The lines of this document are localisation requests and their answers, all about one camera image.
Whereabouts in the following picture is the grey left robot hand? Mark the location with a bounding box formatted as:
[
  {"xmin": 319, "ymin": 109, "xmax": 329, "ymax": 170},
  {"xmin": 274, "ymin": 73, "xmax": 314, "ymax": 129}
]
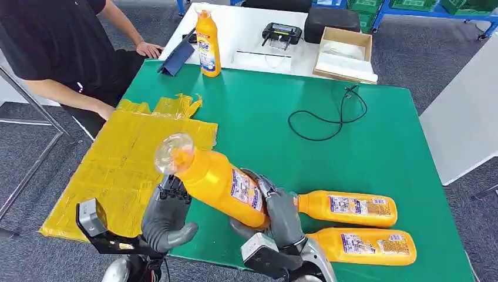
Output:
[{"xmin": 140, "ymin": 174, "xmax": 200, "ymax": 254}]

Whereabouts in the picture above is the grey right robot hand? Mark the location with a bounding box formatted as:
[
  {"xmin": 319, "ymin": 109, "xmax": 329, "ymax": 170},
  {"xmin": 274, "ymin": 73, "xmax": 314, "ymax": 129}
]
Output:
[{"xmin": 229, "ymin": 168, "xmax": 308, "ymax": 250}]

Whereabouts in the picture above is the person's right hand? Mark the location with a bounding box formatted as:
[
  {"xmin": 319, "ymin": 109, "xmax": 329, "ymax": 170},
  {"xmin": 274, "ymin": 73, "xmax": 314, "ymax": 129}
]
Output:
[{"xmin": 95, "ymin": 103, "xmax": 116, "ymax": 122}]

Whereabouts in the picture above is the person's left hand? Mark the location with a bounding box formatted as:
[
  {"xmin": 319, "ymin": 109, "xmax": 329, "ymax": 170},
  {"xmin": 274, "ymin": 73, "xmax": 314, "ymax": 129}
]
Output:
[{"xmin": 135, "ymin": 41, "xmax": 164, "ymax": 59}]

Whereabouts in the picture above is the orange drink bottle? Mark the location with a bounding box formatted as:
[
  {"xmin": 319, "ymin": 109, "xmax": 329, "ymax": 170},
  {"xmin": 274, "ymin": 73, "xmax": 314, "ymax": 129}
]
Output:
[
  {"xmin": 195, "ymin": 8, "xmax": 222, "ymax": 78},
  {"xmin": 306, "ymin": 227, "xmax": 418, "ymax": 267},
  {"xmin": 296, "ymin": 190, "xmax": 399, "ymax": 229},
  {"xmin": 154, "ymin": 132, "xmax": 271, "ymax": 229}
]

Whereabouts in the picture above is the blue tablet cover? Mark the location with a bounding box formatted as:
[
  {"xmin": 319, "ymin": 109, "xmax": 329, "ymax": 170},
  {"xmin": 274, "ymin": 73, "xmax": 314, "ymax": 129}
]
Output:
[{"xmin": 157, "ymin": 27, "xmax": 197, "ymax": 77}]

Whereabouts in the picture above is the yellow taped sheet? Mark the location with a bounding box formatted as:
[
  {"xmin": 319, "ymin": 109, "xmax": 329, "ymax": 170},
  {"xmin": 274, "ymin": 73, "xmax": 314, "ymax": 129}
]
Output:
[{"xmin": 39, "ymin": 93, "xmax": 219, "ymax": 244}]

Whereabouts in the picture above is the person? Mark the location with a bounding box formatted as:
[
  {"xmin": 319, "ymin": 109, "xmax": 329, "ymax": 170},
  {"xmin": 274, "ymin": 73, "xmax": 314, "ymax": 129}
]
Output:
[{"xmin": 0, "ymin": 0, "xmax": 164, "ymax": 137}]

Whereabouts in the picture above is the green table mat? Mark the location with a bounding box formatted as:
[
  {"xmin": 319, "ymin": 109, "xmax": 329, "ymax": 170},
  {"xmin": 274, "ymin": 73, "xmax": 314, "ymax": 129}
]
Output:
[{"xmin": 122, "ymin": 59, "xmax": 476, "ymax": 282}]

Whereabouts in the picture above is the white sheet with black pen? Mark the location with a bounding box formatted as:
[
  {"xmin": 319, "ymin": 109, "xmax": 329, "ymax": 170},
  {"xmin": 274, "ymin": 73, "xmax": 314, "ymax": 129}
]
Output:
[{"xmin": 232, "ymin": 49, "xmax": 293, "ymax": 73}]

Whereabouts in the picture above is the black handheld controller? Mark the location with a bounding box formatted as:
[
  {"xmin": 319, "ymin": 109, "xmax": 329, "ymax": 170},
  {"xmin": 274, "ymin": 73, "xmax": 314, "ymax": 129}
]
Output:
[{"xmin": 261, "ymin": 22, "xmax": 303, "ymax": 51}]

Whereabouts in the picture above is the black chair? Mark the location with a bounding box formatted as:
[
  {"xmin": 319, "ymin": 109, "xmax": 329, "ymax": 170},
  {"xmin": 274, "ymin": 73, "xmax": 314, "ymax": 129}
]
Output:
[{"xmin": 240, "ymin": 0, "xmax": 313, "ymax": 14}]

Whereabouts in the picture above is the white paper wrap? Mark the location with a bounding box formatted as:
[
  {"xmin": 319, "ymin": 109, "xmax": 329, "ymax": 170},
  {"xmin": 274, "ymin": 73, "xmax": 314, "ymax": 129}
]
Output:
[{"xmin": 315, "ymin": 40, "xmax": 379, "ymax": 83}]

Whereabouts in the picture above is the black case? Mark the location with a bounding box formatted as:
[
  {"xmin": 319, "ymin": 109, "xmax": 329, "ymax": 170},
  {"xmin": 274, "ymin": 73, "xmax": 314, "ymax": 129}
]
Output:
[{"xmin": 303, "ymin": 7, "xmax": 361, "ymax": 45}]

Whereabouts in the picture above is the cardboard box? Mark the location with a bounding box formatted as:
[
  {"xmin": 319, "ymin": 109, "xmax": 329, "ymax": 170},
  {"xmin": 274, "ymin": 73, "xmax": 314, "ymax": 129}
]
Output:
[{"xmin": 312, "ymin": 26, "xmax": 379, "ymax": 85}]

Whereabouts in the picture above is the white table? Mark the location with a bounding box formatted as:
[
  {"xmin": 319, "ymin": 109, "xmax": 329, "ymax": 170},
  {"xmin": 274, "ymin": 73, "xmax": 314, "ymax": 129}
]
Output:
[{"xmin": 419, "ymin": 33, "xmax": 498, "ymax": 186}]

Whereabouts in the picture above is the green crate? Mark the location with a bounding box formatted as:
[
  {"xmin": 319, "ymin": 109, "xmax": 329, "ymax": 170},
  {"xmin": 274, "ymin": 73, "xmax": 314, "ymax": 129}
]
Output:
[
  {"xmin": 439, "ymin": 0, "xmax": 498, "ymax": 16},
  {"xmin": 389, "ymin": 0, "xmax": 439, "ymax": 12},
  {"xmin": 346, "ymin": 0, "xmax": 386, "ymax": 34}
]

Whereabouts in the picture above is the blue metal rack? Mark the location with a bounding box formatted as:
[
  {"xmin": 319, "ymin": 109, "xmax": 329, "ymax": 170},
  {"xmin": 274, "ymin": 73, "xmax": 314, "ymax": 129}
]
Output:
[{"xmin": 229, "ymin": 0, "xmax": 498, "ymax": 41}]

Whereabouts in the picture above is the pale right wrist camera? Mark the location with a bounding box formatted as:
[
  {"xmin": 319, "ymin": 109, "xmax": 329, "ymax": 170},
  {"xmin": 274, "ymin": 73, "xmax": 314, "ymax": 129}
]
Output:
[{"xmin": 240, "ymin": 232, "xmax": 280, "ymax": 266}]

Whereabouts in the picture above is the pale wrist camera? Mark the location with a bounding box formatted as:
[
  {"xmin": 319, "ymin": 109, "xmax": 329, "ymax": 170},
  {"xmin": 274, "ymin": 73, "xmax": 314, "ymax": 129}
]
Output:
[
  {"xmin": 75, "ymin": 198, "xmax": 109, "ymax": 239},
  {"xmin": 240, "ymin": 232, "xmax": 280, "ymax": 266}
]

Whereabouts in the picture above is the grey metal frame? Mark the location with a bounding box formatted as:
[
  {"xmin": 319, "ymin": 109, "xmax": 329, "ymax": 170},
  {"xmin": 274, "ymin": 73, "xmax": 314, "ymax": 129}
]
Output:
[{"xmin": 0, "ymin": 66, "xmax": 83, "ymax": 222}]

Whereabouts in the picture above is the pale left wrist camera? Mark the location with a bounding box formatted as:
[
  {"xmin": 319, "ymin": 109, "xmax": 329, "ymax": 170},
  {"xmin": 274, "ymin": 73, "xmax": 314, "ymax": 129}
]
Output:
[{"xmin": 75, "ymin": 198, "xmax": 109, "ymax": 239}]

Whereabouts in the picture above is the black cable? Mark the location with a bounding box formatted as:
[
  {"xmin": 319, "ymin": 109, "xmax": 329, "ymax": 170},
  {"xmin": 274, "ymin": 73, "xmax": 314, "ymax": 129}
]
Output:
[{"xmin": 287, "ymin": 84, "xmax": 368, "ymax": 142}]

